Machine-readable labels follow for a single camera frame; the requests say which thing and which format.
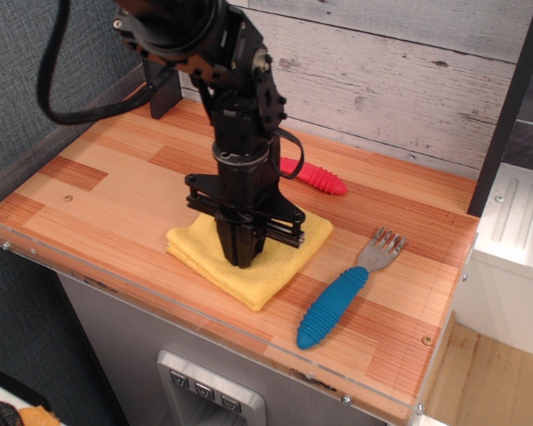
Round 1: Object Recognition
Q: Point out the grey toy fridge cabinet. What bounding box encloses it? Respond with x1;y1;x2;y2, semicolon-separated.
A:
56;271;403;426

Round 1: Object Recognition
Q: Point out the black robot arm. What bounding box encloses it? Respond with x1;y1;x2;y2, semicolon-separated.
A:
116;1;306;268

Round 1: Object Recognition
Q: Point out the blue handled fork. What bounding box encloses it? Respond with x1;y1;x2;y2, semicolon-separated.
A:
296;227;406;350

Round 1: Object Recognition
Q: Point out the red handled spoon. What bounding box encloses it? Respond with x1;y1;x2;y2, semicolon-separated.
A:
280;157;347;195

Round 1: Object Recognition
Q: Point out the dark right vertical post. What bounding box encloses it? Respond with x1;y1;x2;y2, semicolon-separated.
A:
467;17;533;217

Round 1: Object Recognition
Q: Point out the dark vertical post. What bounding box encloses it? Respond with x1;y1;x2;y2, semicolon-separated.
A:
143;60;182;120
467;17;533;217

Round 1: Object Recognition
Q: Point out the black bag with orange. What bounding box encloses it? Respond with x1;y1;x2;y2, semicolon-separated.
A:
0;372;63;425

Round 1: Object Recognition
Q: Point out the silver dispenser button panel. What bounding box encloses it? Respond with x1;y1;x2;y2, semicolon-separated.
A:
157;350;267;425

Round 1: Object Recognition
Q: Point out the white toy sink counter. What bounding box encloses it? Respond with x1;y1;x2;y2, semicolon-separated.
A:
450;64;533;361

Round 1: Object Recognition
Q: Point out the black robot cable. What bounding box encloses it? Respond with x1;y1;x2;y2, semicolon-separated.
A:
36;0;179;126

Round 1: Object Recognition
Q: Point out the dark left vertical post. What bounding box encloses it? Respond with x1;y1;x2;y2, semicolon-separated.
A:
143;60;182;120

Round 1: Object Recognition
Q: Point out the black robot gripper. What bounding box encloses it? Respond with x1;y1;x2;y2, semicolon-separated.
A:
185;150;306;269

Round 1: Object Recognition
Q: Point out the yellow cloth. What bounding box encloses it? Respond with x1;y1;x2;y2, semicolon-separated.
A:
166;211;333;312

